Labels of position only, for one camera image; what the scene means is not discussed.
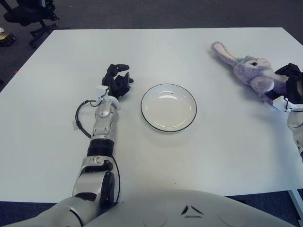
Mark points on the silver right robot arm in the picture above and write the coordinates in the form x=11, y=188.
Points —
x=293, y=123

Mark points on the white table leg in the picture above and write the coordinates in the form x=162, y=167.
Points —
x=297, y=202

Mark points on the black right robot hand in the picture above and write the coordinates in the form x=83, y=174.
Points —
x=293, y=87

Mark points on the silver robot torso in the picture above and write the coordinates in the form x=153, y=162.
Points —
x=151, y=208

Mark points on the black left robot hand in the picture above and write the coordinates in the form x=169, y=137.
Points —
x=117, y=85

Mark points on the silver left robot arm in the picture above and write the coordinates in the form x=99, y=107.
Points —
x=103, y=125

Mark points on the black office chair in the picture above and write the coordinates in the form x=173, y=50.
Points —
x=21, y=15

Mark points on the black yellow box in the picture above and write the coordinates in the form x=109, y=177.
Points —
x=6, y=39

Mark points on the purple plush bunny doll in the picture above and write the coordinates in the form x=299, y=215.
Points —
x=246, y=71

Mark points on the white plate black rim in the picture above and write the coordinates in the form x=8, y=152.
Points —
x=169, y=110

